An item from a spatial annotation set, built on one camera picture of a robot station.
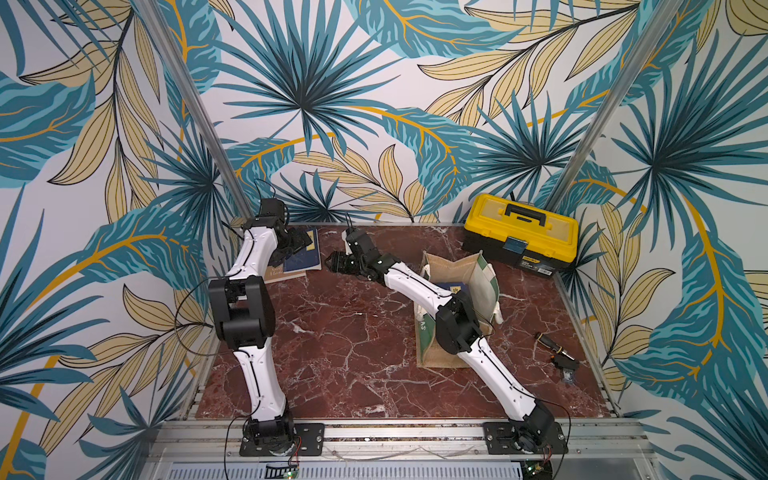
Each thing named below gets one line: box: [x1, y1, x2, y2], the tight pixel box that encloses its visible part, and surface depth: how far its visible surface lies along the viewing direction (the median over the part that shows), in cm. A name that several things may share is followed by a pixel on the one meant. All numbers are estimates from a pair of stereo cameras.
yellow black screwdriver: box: [534, 332, 576, 361], surface depth 90 cm
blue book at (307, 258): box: [283, 228, 322, 273], surface depth 106 cm
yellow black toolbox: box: [462, 194, 579, 277], surface depth 100 cm
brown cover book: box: [264, 263, 307, 285], surface depth 105 cm
